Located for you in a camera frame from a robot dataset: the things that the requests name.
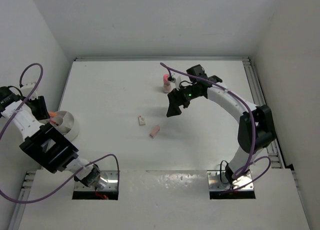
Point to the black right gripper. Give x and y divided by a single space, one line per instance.
175 100

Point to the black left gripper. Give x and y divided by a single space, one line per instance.
42 113

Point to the orange grey marker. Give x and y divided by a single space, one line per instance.
52 114

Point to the red pen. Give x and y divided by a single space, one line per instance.
54 122

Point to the white eraser with label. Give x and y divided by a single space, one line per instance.
141 120

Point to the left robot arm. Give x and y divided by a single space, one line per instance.
42 141

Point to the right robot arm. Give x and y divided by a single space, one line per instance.
256 128

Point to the pink eraser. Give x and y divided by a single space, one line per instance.
154 131

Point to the white round container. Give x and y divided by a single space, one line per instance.
69 126

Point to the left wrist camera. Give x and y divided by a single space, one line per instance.
27 88

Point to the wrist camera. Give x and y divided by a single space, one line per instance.
27 88
175 80

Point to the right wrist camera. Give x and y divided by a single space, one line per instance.
175 80

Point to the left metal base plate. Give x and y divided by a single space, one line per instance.
106 189

